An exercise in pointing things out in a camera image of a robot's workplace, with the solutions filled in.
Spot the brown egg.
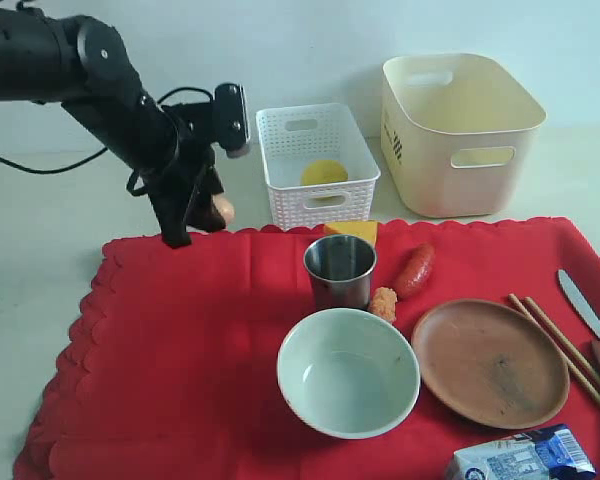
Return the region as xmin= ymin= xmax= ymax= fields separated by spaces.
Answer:
xmin=212 ymin=194 xmax=235 ymax=225

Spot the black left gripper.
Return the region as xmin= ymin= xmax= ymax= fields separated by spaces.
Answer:
xmin=139 ymin=104 xmax=229 ymax=249

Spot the orange fried nugget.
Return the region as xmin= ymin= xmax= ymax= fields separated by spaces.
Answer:
xmin=368 ymin=287 xmax=397 ymax=324

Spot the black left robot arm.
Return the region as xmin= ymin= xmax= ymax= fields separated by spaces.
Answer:
xmin=0 ymin=1 xmax=228 ymax=248

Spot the silver table knife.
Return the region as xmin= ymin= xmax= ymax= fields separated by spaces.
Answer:
xmin=557 ymin=269 xmax=600 ymax=340

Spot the yellow round fruit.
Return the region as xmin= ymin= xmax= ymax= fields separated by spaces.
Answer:
xmin=301 ymin=159 xmax=349 ymax=186

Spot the white woven plastic basket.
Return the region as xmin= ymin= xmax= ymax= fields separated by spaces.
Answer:
xmin=256 ymin=103 xmax=380 ymax=230

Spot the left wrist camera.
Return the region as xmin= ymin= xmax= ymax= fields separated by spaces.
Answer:
xmin=212 ymin=83 xmax=250 ymax=158

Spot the wooden chopstick left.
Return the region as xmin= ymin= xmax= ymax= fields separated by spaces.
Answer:
xmin=508 ymin=293 xmax=600 ymax=407

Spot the pale green bowl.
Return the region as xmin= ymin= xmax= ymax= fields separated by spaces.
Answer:
xmin=276 ymin=308 xmax=421 ymax=440

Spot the cream plastic bin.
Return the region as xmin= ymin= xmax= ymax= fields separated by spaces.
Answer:
xmin=381 ymin=53 xmax=546 ymax=218

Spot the red sausage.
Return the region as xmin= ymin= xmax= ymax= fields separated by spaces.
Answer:
xmin=393 ymin=243 xmax=435 ymax=300

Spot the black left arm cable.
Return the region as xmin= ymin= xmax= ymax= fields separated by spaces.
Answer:
xmin=0 ymin=86 xmax=216 ymax=175

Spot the white blue milk carton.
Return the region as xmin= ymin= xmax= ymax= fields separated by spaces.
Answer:
xmin=445 ymin=424 xmax=597 ymax=480

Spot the orange cheese wedge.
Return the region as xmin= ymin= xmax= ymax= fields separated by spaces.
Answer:
xmin=323 ymin=220 xmax=378 ymax=246

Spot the stainless steel cup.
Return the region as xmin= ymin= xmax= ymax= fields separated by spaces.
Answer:
xmin=303 ymin=234 xmax=377 ymax=311

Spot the red scalloped table cloth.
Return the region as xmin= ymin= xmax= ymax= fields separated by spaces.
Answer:
xmin=13 ymin=217 xmax=600 ymax=479

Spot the brown oval plate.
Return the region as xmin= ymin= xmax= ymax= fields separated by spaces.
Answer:
xmin=411 ymin=299 xmax=570 ymax=430

